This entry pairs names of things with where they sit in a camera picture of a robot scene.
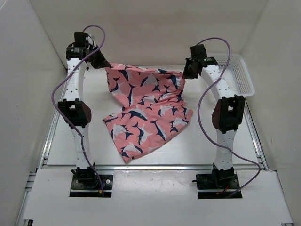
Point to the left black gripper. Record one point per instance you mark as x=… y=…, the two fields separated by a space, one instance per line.
x=102 y=62

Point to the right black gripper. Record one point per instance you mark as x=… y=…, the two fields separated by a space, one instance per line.
x=186 y=75

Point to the pink shark print shorts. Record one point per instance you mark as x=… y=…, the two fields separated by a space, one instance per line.
x=152 y=112

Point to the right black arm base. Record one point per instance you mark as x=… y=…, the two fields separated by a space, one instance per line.
x=219 y=184

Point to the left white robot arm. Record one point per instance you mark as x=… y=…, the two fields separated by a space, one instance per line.
x=81 y=53

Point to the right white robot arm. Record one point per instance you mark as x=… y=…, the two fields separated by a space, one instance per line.
x=228 y=111

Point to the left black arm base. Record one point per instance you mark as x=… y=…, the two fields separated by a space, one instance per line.
x=85 y=183

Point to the white plastic mesh basket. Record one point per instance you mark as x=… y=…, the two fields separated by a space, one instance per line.
x=236 y=74

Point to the aluminium front rail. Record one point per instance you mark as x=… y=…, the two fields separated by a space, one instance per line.
x=152 y=167

